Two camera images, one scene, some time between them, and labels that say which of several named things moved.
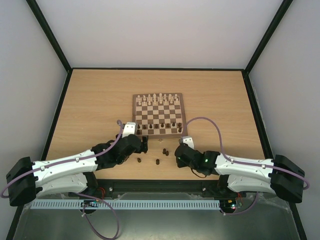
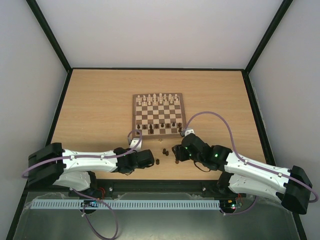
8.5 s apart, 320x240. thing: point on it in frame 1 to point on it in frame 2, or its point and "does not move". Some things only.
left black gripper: (145, 145) to (142, 167)
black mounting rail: (157, 186) does not move
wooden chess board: (159, 116) does not move
